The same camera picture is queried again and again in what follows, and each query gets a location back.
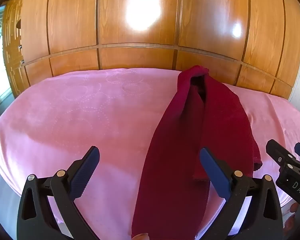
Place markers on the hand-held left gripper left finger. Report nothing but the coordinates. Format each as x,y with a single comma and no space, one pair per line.
86,168

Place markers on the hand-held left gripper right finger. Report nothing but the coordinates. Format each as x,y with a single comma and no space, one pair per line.
215,170

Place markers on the dark red cloth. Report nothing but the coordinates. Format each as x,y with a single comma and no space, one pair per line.
180,142

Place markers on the person's right hand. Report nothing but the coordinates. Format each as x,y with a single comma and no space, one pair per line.
293,208

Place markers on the person's left hand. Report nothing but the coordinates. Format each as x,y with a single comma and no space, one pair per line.
140,237

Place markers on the pink bed sheet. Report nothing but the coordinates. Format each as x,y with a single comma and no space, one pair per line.
77,120

